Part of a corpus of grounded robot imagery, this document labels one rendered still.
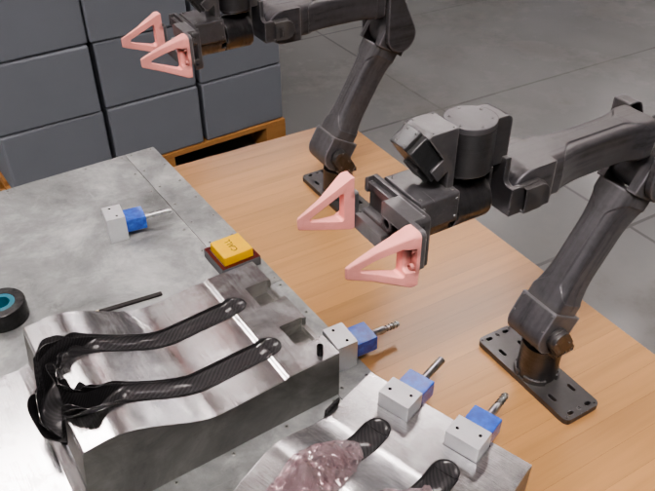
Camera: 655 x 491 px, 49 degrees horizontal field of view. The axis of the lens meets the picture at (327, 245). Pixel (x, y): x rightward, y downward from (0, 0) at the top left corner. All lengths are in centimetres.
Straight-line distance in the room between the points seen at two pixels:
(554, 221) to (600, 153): 207
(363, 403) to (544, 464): 27
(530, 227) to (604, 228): 190
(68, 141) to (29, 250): 145
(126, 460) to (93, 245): 61
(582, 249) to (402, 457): 38
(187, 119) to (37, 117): 60
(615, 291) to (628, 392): 151
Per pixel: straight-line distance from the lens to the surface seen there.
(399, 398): 101
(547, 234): 292
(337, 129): 143
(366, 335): 115
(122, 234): 146
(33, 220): 159
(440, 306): 128
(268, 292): 119
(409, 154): 71
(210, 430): 101
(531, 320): 107
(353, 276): 70
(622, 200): 103
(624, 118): 98
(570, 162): 89
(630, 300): 270
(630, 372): 125
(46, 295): 138
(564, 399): 116
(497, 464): 100
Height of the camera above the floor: 164
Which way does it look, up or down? 37 degrees down
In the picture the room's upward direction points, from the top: straight up
